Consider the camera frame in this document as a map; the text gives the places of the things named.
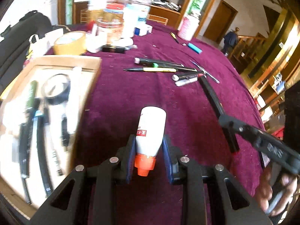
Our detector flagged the white glue bottle orange cap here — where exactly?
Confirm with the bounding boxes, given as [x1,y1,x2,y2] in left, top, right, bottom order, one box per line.
[134,106,166,177]

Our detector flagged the right hand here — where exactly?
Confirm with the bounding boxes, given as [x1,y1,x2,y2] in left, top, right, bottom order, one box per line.
[254,163,297,216]

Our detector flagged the clear gel pen black grip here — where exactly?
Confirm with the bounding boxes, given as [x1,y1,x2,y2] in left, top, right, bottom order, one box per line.
[61,114,70,152]

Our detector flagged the silver marker pen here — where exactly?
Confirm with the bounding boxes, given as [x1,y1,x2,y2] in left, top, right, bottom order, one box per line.
[175,77,198,87]

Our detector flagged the black electrical tape roll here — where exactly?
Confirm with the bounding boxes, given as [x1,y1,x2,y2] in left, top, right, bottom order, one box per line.
[41,74,71,105]

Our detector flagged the yellow highlighter pen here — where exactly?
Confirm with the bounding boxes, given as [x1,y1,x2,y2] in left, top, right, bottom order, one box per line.
[124,67,177,73]

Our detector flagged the blue ballpoint pen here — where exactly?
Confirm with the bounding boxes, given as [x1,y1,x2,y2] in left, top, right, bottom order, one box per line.
[190,60,220,84]

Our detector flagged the black marker green cap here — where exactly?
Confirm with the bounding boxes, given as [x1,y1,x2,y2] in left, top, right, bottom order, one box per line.
[153,63,197,72]

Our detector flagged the black marker blue tip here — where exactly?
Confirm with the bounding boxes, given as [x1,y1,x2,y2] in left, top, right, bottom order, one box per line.
[35,110,53,198]

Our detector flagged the black marker pink caps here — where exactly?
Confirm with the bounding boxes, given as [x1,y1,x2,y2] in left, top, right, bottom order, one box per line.
[134,57,184,67]

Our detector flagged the cardboard tray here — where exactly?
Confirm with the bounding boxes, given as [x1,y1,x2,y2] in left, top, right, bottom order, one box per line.
[1,55,101,224]

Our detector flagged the small yellow black item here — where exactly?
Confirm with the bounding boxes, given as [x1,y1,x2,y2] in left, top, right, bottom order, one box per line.
[170,33,179,44]

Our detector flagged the yellow tape roll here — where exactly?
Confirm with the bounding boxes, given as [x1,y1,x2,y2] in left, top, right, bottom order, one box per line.
[53,31,86,55]

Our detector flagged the person in dark clothes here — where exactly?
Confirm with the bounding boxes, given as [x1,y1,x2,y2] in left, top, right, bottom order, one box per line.
[222,27,239,56]

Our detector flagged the small white blue box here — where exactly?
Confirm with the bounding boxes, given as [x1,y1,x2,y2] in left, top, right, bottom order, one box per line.
[134,24,153,36]

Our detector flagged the clear jar red lid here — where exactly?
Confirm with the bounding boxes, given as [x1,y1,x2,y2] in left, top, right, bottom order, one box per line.
[97,3,125,45]

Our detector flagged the pink knitted bottle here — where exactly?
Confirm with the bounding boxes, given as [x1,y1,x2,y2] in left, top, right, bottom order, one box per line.
[177,12,199,41]

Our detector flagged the blue white canister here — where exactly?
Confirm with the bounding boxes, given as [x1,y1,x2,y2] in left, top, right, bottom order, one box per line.
[121,3,150,38]

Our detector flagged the black leather sofa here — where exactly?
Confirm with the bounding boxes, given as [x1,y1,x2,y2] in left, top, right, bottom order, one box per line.
[0,10,71,94]

